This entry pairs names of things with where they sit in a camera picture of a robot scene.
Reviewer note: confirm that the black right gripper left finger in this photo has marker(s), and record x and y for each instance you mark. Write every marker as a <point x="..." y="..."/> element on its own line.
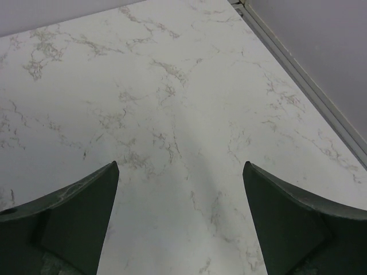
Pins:
<point x="62" y="232"/>

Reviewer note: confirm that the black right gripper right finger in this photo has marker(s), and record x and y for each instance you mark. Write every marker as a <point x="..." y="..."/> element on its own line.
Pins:
<point x="302" y="233"/>

